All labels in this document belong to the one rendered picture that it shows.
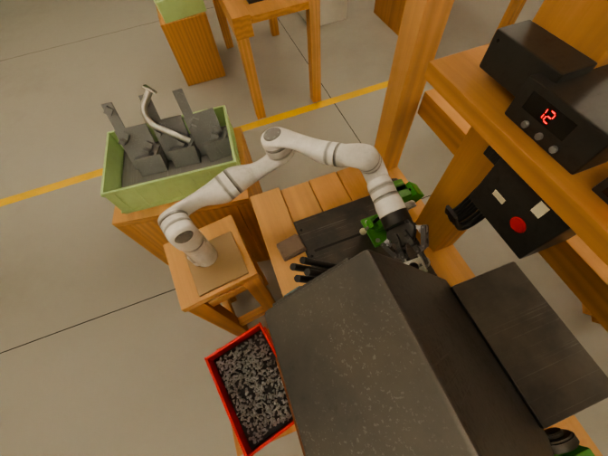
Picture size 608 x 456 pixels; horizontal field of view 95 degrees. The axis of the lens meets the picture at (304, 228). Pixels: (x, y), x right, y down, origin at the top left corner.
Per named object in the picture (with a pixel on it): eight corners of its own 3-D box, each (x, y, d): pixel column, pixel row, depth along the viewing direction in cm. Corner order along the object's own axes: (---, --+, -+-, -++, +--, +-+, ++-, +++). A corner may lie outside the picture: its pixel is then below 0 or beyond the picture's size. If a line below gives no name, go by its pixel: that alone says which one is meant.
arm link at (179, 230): (192, 223, 85) (210, 244, 101) (178, 202, 88) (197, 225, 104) (164, 240, 83) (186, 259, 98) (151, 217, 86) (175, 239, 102)
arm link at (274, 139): (340, 130, 80) (345, 151, 88) (267, 121, 92) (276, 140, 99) (327, 155, 77) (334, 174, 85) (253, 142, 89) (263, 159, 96)
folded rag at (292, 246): (298, 235, 114) (297, 232, 112) (307, 251, 111) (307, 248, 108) (276, 246, 113) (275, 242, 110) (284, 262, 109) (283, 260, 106)
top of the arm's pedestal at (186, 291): (185, 312, 111) (181, 310, 108) (166, 248, 126) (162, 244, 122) (259, 276, 116) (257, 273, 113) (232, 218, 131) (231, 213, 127)
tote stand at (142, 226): (183, 276, 205) (111, 224, 136) (185, 217, 230) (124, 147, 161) (273, 258, 208) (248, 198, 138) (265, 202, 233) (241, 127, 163)
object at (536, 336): (464, 413, 83) (543, 431, 53) (410, 314, 97) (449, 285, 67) (517, 387, 85) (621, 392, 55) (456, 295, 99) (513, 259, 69)
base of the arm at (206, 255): (196, 270, 113) (179, 255, 98) (193, 250, 117) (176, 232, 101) (219, 263, 114) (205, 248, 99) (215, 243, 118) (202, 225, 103)
